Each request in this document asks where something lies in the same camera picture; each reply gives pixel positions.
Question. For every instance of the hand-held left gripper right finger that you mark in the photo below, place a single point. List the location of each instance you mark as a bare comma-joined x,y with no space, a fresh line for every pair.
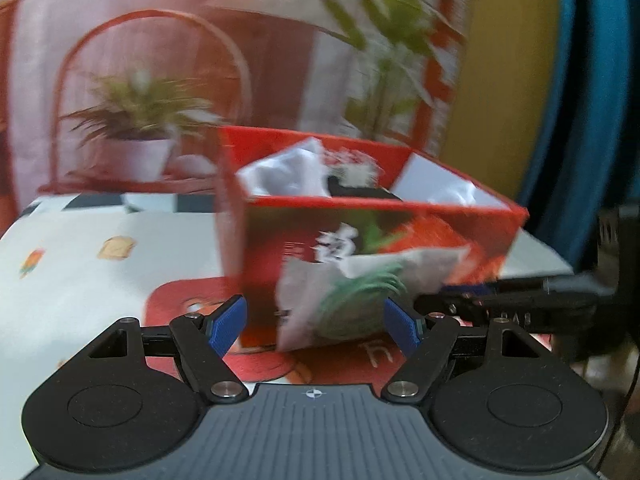
402,327

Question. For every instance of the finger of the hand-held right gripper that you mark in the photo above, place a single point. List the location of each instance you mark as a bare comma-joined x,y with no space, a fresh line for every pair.
525,287
450,305

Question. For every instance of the printed room scene wall cloth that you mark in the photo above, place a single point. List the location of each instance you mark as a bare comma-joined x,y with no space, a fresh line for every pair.
280,60

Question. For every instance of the red strawberry print cardboard box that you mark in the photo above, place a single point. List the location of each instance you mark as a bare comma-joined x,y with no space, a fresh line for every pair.
260,240

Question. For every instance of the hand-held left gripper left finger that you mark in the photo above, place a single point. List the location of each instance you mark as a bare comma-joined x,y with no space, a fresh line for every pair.
227,325

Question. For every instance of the blue curtain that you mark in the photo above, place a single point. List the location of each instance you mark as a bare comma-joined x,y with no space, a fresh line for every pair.
590,85

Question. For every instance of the white packet with green print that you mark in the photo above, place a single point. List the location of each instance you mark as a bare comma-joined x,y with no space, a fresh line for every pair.
310,300

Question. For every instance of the white crumpled bag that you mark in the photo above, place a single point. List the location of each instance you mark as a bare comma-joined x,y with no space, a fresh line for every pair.
285,175

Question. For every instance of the dark packet with white print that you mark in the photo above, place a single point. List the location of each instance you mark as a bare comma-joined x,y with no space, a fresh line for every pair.
360,180

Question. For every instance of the cartoon printed tablecloth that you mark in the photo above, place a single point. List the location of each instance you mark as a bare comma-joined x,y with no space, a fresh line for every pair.
75,285

